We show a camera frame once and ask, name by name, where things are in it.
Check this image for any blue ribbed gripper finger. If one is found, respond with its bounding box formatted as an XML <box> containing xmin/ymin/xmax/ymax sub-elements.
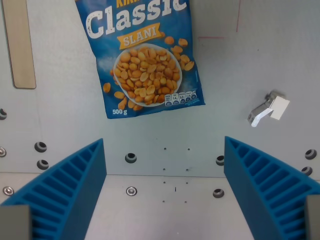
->
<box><xmin>0</xmin><ymin>138</ymin><xmax>108</xmax><ymax>240</ymax></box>
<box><xmin>223</xmin><ymin>135</ymin><xmax>320</xmax><ymax>240</ymax></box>

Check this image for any light wooden strip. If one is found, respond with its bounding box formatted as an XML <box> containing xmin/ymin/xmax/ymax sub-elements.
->
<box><xmin>1</xmin><ymin>0</ymin><xmax>37</xmax><ymax>90</ymax></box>

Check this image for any blue salted peanuts bag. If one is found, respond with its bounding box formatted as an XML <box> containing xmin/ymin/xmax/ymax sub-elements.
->
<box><xmin>74</xmin><ymin>0</ymin><xmax>207</xmax><ymax>120</ymax></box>

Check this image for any small grey metal bracket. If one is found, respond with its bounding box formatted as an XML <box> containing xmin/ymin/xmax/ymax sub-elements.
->
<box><xmin>247</xmin><ymin>90</ymin><xmax>291</xmax><ymax>128</ymax></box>

